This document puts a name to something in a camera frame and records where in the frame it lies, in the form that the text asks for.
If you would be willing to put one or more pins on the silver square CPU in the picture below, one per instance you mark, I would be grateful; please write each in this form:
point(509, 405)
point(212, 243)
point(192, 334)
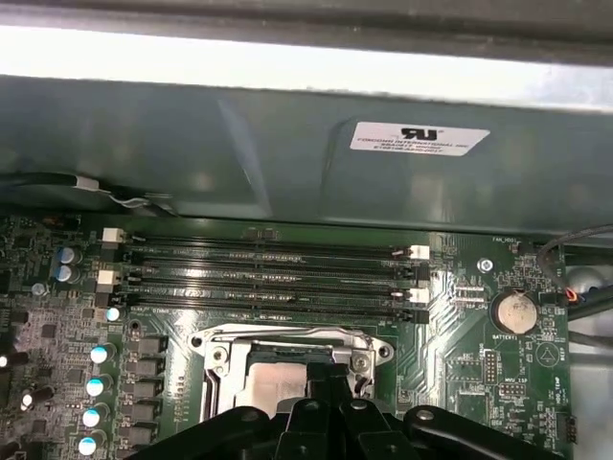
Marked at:
point(278, 383)

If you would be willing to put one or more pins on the white label sticker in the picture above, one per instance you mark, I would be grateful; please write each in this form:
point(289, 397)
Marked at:
point(421, 144)

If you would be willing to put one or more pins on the silver coin cell battery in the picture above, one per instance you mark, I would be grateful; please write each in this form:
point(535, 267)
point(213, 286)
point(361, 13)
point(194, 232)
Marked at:
point(515, 314)

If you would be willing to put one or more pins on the black open PC case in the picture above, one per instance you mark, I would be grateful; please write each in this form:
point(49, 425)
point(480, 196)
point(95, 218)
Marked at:
point(191, 144)

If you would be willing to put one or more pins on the metal CPU socket cover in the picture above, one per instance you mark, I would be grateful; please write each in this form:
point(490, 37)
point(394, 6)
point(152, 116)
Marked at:
point(239, 369)

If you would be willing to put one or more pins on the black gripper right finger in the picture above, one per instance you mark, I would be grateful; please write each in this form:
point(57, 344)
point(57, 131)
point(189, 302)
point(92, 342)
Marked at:
point(373, 436)

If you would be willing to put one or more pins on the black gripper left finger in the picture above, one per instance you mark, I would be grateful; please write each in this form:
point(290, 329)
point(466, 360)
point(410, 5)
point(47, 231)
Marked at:
point(268, 436)

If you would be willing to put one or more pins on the black RAM slot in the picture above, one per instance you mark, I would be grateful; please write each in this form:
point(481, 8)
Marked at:
point(287, 265)
point(287, 246)
point(287, 288)
point(287, 309)

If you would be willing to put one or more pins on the green motherboard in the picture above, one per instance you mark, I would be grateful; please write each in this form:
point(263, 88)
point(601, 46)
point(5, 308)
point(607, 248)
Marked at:
point(455, 345)

